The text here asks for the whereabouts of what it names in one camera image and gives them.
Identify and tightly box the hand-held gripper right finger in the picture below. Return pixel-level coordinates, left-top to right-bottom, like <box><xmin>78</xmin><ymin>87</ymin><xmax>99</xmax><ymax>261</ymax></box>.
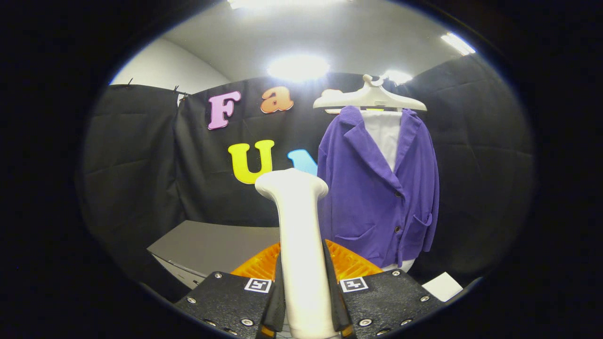
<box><xmin>323</xmin><ymin>239</ymin><xmax>446</xmax><ymax>339</ymax></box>

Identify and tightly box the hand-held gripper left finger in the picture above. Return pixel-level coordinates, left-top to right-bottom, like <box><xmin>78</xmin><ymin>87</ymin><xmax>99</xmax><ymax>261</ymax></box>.
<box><xmin>173</xmin><ymin>241</ymin><xmax>287</xmax><ymax>339</ymax></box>

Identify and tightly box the purple corduroy jacket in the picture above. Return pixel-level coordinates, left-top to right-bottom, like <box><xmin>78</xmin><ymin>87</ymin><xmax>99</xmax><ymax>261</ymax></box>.
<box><xmin>317</xmin><ymin>105</ymin><xmax>440</xmax><ymax>269</ymax></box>

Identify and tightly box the grey cabinet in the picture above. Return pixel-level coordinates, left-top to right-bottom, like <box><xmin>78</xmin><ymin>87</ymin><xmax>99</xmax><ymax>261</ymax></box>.
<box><xmin>147</xmin><ymin>220</ymin><xmax>282</xmax><ymax>291</ymax></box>

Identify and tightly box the white paper sheet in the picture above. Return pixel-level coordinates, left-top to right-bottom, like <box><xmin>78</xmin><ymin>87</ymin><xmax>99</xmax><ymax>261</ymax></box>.
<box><xmin>422</xmin><ymin>272</ymin><xmax>464</xmax><ymax>302</ymax></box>

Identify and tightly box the black backdrop cloth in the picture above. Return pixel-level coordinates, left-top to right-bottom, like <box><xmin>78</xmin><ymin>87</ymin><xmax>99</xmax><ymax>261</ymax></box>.
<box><xmin>173</xmin><ymin>72</ymin><xmax>415</xmax><ymax>227</ymax></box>
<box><xmin>403</xmin><ymin>53</ymin><xmax>535</xmax><ymax>285</ymax></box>
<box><xmin>79</xmin><ymin>84</ymin><xmax>183</xmax><ymax>288</ymax></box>

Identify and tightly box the white mannequin torso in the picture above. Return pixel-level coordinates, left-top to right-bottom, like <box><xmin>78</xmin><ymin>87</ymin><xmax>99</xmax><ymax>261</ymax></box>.
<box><xmin>360</xmin><ymin>108</ymin><xmax>416</xmax><ymax>273</ymax></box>

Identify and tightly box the white plastic hanger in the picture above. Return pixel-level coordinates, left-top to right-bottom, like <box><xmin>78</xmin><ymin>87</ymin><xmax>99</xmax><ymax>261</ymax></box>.
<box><xmin>313</xmin><ymin>74</ymin><xmax>428</xmax><ymax>114</ymax></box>

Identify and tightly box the large ceiling light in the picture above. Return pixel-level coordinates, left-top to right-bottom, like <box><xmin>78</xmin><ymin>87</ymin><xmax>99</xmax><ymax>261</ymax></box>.
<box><xmin>226</xmin><ymin>0</ymin><xmax>354</xmax><ymax>10</ymax></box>

